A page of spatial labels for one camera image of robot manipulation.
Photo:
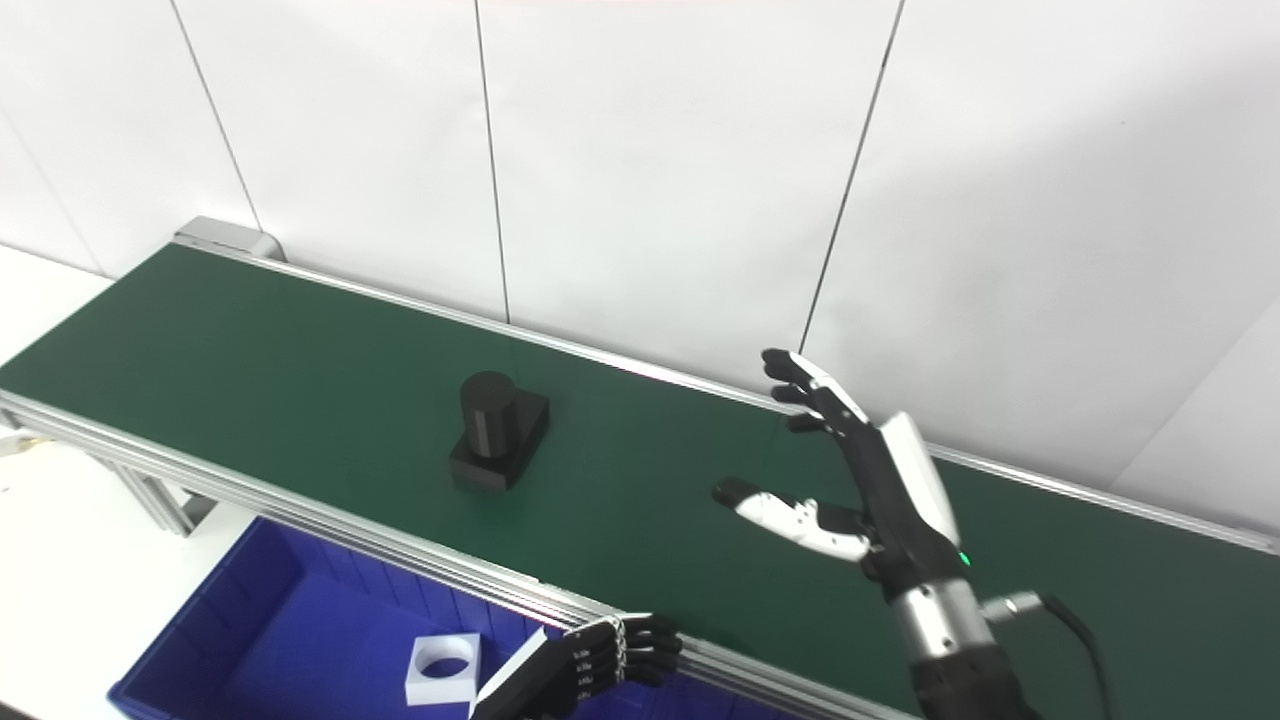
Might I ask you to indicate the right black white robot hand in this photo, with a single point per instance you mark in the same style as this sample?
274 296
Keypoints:
895 500

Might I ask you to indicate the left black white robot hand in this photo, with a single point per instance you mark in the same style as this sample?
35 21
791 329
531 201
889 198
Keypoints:
600 655

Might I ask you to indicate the black cylinder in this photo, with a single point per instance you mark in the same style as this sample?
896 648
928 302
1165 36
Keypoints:
495 425

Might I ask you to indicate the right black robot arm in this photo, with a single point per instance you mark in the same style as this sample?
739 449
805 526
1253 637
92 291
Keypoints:
950 640

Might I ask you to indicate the green conveyor belt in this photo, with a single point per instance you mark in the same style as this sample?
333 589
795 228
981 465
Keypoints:
350 535
300 380

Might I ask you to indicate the blue bin holding white part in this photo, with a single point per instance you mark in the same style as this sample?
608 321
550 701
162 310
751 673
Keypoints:
300 640

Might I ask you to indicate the aluminium conveyor support leg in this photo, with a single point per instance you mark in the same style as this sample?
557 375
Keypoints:
150 495

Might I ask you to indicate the white block with round hole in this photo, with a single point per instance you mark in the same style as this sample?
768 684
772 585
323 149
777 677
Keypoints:
425 680

